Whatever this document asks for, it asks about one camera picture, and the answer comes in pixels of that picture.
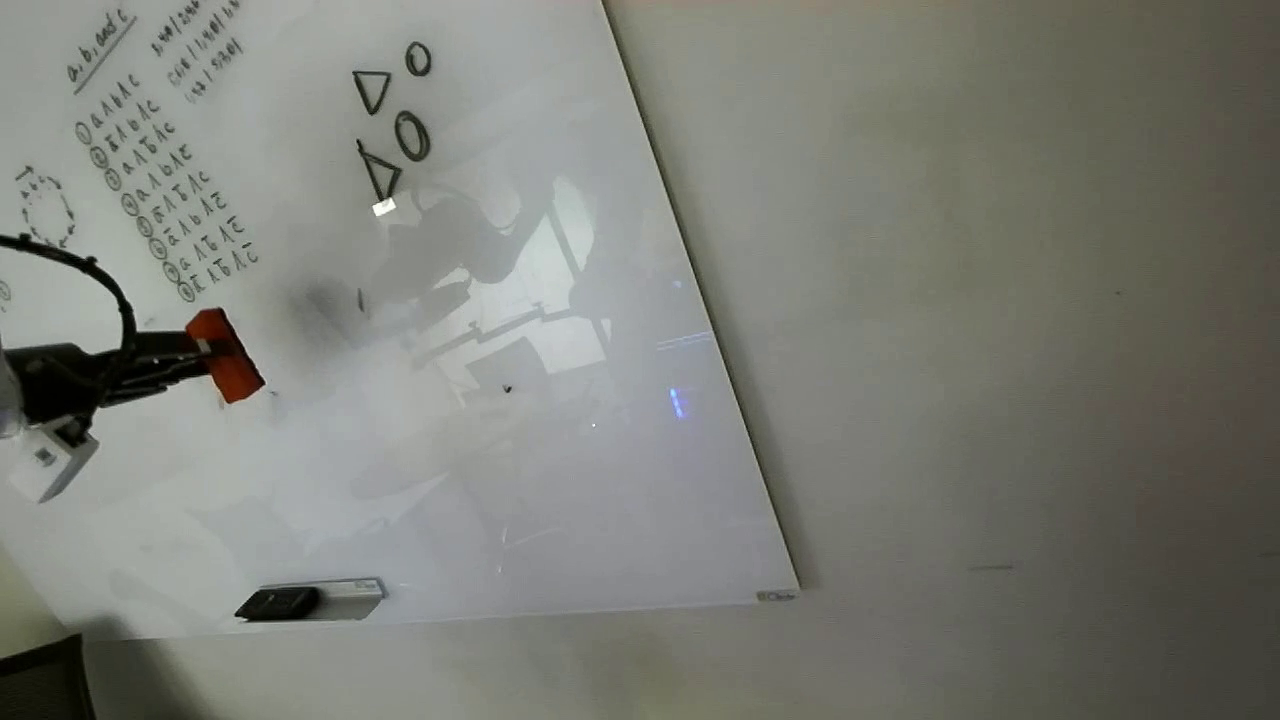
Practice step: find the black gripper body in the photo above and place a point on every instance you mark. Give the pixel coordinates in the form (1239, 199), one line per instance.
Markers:
(74, 381)

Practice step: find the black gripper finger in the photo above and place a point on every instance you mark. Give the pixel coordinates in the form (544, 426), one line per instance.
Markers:
(173, 375)
(171, 346)

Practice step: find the orange whiteboard eraser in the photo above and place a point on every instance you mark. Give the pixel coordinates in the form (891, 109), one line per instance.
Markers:
(228, 362)

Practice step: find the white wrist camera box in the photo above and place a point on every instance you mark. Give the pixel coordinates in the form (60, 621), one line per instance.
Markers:
(45, 460)

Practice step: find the white wall whiteboard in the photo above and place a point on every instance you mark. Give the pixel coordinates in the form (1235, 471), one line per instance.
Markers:
(535, 400)

